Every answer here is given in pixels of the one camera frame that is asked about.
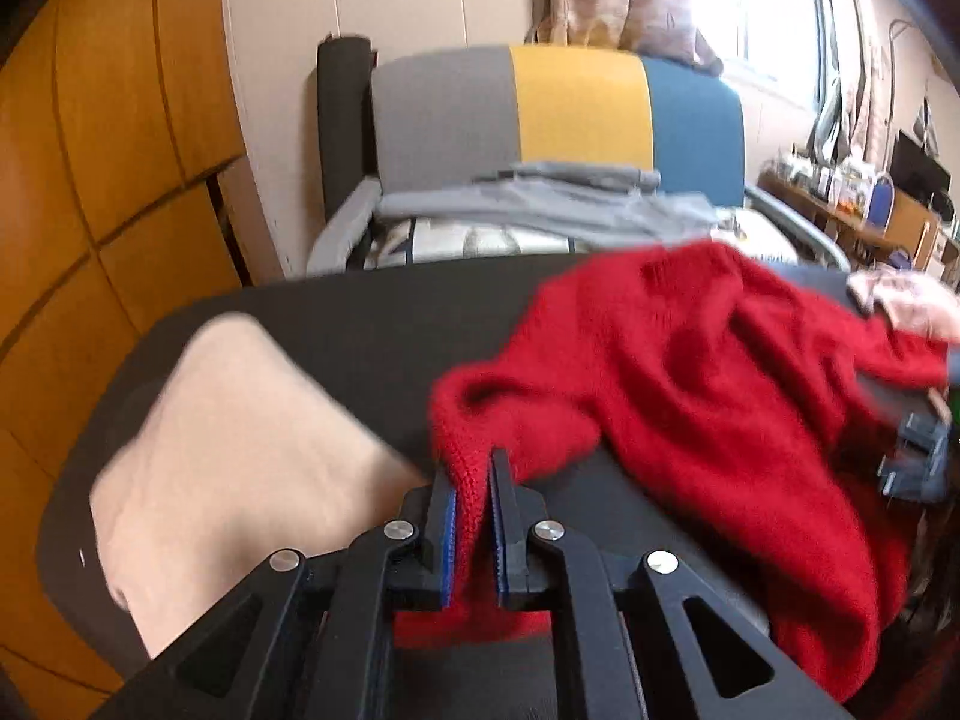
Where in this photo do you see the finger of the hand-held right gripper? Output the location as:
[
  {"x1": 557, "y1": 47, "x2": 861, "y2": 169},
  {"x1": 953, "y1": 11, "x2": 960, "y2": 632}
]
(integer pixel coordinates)
[{"x1": 877, "y1": 412, "x2": 953, "y2": 503}]

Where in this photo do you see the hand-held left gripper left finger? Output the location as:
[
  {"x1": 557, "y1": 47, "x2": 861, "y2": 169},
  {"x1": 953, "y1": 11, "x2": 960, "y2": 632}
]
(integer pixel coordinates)
[{"x1": 94, "y1": 469, "x2": 460, "y2": 720}]

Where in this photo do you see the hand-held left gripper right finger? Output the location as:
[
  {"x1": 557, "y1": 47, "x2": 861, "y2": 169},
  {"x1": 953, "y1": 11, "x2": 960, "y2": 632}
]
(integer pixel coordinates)
[{"x1": 487, "y1": 448, "x2": 850, "y2": 720}]

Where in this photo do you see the red knitted sweater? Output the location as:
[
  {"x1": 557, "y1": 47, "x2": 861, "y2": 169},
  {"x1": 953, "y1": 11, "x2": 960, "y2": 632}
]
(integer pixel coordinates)
[{"x1": 394, "y1": 240, "x2": 950, "y2": 706}]

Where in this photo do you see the pink cloth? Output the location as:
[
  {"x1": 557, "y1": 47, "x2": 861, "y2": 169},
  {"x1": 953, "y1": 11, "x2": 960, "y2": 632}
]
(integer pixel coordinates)
[{"x1": 847, "y1": 268, "x2": 960, "y2": 342}]

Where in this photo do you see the beige folded cloth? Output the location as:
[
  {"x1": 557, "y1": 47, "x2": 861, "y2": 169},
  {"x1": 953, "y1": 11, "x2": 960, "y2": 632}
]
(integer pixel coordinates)
[{"x1": 90, "y1": 313, "x2": 436, "y2": 661}]

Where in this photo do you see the blue chair back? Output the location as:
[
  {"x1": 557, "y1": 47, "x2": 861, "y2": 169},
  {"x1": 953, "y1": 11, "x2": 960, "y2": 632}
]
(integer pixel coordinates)
[{"x1": 868, "y1": 172, "x2": 897, "y2": 230}]

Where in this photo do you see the cluttered wooden desk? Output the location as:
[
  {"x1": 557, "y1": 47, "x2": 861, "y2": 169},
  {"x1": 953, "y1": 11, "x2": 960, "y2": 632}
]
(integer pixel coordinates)
[{"x1": 757, "y1": 169, "x2": 960, "y2": 271}]

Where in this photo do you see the black monitor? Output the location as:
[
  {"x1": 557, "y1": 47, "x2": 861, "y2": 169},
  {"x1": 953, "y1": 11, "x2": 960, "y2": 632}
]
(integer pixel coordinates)
[{"x1": 889, "y1": 131, "x2": 952, "y2": 203}]

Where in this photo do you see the white printed cushion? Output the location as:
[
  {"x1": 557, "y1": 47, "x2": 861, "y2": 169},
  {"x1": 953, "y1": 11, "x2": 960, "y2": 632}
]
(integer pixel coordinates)
[{"x1": 364, "y1": 216, "x2": 593, "y2": 267}]

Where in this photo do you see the grey garment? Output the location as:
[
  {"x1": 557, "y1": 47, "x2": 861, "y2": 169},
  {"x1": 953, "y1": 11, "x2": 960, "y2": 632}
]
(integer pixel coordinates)
[{"x1": 375, "y1": 161, "x2": 740, "y2": 248}]

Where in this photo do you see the black rolled mat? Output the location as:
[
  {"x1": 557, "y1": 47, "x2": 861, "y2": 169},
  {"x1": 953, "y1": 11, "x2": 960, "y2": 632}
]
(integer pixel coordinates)
[{"x1": 316, "y1": 35, "x2": 376, "y2": 226}]

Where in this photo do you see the grey yellow blue chair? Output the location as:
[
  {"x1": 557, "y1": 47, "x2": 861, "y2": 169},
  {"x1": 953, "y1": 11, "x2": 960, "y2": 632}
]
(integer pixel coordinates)
[{"x1": 306, "y1": 43, "x2": 852, "y2": 278}]

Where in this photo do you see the wooden wardrobe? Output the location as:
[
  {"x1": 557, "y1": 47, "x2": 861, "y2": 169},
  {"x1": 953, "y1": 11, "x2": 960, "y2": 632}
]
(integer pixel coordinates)
[{"x1": 0, "y1": 0, "x2": 252, "y2": 695}]

